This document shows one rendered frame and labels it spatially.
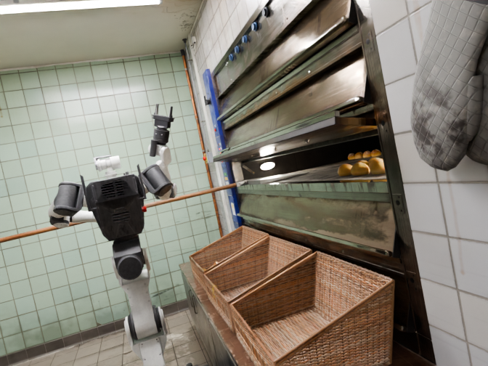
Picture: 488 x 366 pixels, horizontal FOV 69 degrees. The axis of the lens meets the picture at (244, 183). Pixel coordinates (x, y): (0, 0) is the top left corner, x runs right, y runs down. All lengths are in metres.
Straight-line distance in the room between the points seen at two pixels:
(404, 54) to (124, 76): 3.07
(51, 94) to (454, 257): 3.47
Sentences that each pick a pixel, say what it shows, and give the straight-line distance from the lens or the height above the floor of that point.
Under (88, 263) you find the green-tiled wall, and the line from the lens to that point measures 3.78.
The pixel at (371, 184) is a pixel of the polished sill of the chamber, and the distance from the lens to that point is 1.34.
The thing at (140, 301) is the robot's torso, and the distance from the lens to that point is 2.02.
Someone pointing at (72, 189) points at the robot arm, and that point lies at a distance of 1.93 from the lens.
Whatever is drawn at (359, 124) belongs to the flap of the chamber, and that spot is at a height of 1.38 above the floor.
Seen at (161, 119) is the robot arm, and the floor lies 1.67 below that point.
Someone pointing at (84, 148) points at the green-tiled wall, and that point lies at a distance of 3.73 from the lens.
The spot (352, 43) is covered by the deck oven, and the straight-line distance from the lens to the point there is 1.34.
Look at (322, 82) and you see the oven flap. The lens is 1.55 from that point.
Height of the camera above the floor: 1.33
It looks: 3 degrees down
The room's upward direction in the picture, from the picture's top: 12 degrees counter-clockwise
